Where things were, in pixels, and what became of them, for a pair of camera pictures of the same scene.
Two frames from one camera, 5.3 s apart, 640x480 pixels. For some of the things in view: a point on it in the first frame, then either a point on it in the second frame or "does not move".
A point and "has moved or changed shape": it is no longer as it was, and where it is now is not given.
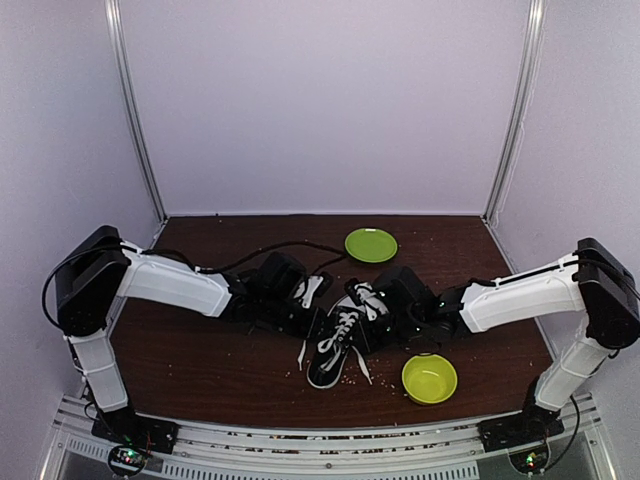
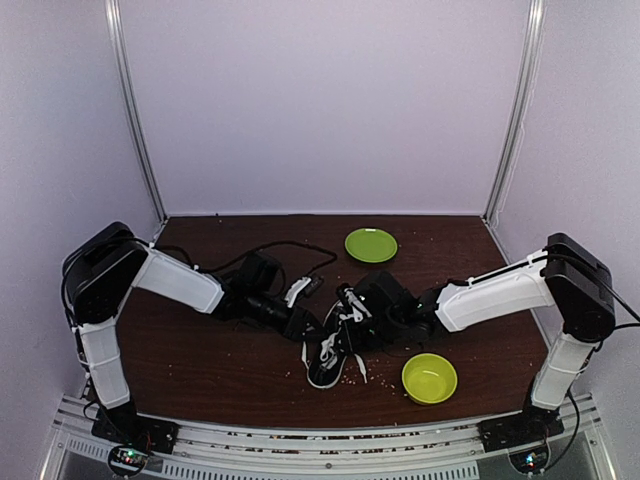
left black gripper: (309, 326) does not move
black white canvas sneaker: (343, 333) does not move
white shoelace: (335, 345) has moved or changed shape
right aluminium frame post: (521, 106) does not move
